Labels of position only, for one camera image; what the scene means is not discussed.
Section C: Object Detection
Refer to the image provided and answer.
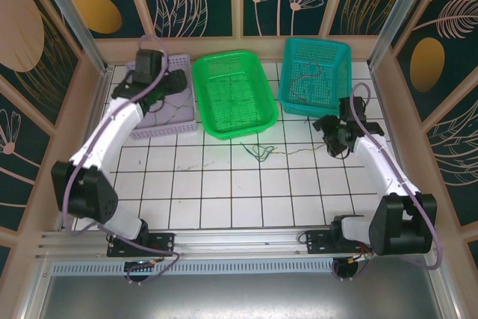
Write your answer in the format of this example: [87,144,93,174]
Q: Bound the thin red wire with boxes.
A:
[290,63,324,106]

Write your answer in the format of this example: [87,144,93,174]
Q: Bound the teal plastic basket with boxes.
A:
[278,37,354,118]

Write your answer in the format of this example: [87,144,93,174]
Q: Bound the lilac plastic basket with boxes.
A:
[125,53,198,141]

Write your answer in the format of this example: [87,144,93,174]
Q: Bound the green plastic basket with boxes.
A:
[191,49,279,141]

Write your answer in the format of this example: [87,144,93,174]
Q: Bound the brushed metal sheet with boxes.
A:
[22,255,462,319]

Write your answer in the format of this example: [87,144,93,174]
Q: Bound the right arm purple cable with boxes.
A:
[331,82,444,282]

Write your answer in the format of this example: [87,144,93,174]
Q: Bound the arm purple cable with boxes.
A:
[61,34,181,285]
[331,82,444,282]

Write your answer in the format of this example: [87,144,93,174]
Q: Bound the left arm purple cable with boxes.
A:
[61,34,181,285]

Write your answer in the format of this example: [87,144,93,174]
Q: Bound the aluminium side rail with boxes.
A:
[58,66,115,231]
[368,66,425,225]

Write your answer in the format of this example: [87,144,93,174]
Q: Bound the aluminium frame post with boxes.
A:
[29,0,115,75]
[367,0,438,69]

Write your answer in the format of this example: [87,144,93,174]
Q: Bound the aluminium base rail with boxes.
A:
[35,224,445,260]

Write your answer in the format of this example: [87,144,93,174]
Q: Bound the perforated grey cable duct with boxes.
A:
[50,261,335,276]

